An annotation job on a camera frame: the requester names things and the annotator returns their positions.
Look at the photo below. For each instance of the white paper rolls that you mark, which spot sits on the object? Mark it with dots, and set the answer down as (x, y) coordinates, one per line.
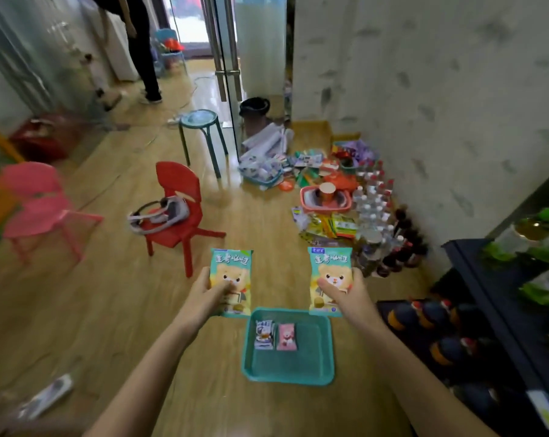
(267, 143)

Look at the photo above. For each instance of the green snack packets on shelf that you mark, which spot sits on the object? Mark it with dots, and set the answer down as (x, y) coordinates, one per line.
(536, 263)

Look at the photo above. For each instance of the teal plastic tray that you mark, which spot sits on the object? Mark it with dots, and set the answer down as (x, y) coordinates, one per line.
(302, 364)

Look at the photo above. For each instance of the teal bear snack packet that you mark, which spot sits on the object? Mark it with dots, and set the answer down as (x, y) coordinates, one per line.
(331, 268)
(232, 273)

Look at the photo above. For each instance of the yellow green snack packets pile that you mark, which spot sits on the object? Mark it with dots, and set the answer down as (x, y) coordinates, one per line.
(329, 226)

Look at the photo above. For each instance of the person's left forearm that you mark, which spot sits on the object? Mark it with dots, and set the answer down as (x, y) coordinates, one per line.
(140, 384)

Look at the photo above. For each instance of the blue white small packet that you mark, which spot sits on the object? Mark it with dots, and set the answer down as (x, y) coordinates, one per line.
(264, 335)

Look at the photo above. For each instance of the group of dark round bottles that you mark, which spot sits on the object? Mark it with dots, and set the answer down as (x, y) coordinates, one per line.
(443, 341)

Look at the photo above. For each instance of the pink plastic chair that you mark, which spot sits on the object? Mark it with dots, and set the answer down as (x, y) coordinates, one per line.
(35, 200)

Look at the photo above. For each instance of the pink plastic basket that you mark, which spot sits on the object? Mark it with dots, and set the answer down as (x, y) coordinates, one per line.
(325, 203)

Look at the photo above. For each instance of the black waste bin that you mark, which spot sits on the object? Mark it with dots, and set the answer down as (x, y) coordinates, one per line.
(254, 109)

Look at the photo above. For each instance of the glass door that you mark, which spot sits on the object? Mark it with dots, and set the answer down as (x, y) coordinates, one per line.
(238, 45)

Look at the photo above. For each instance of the red plastic chair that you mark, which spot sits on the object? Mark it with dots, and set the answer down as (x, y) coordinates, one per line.
(179, 186)

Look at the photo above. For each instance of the person's right thumb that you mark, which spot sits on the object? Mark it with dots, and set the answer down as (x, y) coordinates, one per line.
(329, 288)

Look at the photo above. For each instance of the dark shelf rack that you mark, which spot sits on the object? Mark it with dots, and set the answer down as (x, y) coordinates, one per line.
(507, 309)

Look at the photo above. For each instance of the person's left thumb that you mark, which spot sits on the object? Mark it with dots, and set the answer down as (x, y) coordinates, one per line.
(221, 288)

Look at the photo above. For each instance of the red bag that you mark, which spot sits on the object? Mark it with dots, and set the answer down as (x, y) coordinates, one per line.
(44, 136)

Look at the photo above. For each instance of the teal round stool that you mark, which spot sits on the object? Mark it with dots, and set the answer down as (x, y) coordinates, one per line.
(200, 120)

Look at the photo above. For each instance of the person's left hand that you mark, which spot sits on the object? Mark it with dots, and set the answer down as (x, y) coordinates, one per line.
(202, 301)

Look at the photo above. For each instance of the pink small packet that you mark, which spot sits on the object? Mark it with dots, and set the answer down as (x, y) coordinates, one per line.
(286, 337)

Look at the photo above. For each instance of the purple flower bouquet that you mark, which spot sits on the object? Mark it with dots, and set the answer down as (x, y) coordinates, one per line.
(354, 153)

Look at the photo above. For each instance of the grey white headset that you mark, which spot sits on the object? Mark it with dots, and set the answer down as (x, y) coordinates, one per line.
(160, 214)

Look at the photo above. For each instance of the white flat packet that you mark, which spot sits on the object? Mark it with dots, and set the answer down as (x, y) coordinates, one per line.
(46, 396)

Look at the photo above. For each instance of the brown paper cup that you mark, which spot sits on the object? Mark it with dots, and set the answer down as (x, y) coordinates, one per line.
(327, 192)

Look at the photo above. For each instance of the row of dark soda bottles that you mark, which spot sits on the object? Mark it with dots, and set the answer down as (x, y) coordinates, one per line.
(404, 250)

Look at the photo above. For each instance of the person's right hand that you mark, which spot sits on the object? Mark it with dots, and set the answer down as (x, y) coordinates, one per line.
(354, 304)

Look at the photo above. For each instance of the blue chair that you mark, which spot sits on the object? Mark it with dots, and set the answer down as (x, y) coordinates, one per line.
(169, 47)

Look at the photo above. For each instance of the person's right forearm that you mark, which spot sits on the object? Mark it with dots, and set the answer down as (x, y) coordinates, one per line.
(427, 384)

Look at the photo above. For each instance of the clear basket of small items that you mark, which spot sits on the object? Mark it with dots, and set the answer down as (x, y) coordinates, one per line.
(261, 170)

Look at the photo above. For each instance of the group of clear water bottles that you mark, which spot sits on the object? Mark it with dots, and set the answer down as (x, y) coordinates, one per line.
(372, 200)

